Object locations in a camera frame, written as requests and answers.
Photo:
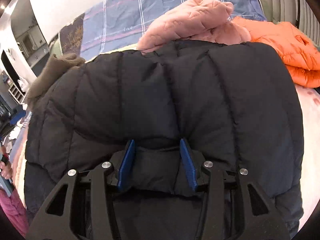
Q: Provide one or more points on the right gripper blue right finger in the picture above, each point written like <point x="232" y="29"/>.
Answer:
<point x="189" y="164"/>

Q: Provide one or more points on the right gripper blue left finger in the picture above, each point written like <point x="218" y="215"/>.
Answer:
<point x="126" y="164"/>

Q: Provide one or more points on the black puffer jacket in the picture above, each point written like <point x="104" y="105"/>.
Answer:
<point x="226" y="205"/>

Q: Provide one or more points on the person's left hand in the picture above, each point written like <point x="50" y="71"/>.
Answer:
<point x="6" y="168"/>

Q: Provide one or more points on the grey-brown fleece garment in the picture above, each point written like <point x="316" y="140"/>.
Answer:
<point x="55" y="67"/>

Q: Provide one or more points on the white shelf unit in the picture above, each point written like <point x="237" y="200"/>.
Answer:
<point x="16" y="94"/>

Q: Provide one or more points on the cream printed blanket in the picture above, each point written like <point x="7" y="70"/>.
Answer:
<point x="310" y="119"/>

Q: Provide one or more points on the dark floral pillow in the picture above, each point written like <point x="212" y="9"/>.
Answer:
<point x="71" y="36"/>

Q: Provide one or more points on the pink quilted jacket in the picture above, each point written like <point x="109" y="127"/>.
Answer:
<point x="203" y="20"/>

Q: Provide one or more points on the blue plaid duvet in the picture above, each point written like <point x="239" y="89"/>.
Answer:
<point x="112" y="24"/>

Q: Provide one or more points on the orange puffer jacket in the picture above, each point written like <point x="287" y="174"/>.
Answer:
<point x="295" y="49"/>

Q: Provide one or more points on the arched wall mirror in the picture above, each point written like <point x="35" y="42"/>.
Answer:
<point x="29" y="36"/>

